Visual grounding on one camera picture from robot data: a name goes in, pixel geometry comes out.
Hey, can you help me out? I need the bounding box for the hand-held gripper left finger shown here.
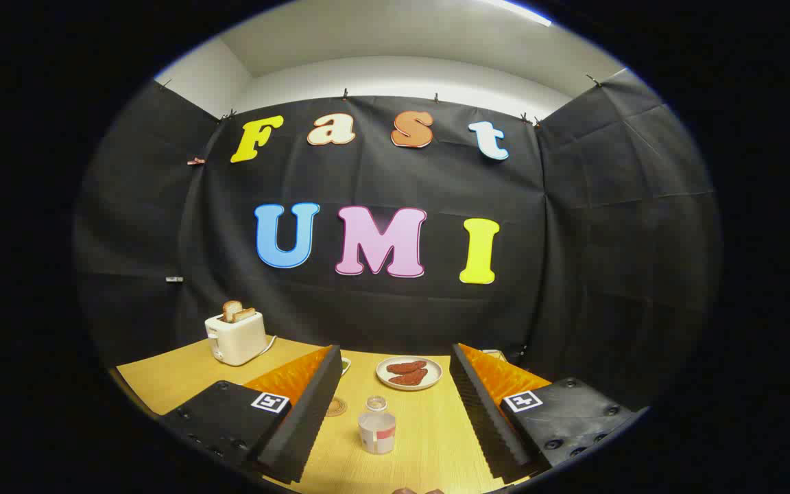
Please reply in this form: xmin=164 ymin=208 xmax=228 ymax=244
xmin=159 ymin=344 xmax=344 ymax=485

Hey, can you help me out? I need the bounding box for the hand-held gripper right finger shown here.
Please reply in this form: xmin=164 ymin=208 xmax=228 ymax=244
xmin=449 ymin=343 xmax=649 ymax=484

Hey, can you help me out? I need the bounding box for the clear juice bottle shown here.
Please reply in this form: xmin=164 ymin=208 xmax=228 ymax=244
xmin=357 ymin=396 xmax=397 ymax=455

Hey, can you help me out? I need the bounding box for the wooden table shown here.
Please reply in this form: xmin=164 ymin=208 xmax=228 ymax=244
xmin=115 ymin=336 xmax=553 ymax=494

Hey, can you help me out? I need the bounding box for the white round plate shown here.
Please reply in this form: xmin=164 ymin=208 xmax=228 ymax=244
xmin=376 ymin=356 xmax=444 ymax=392

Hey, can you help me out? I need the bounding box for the white toaster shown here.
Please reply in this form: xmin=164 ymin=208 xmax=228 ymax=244
xmin=204 ymin=310 xmax=267 ymax=366

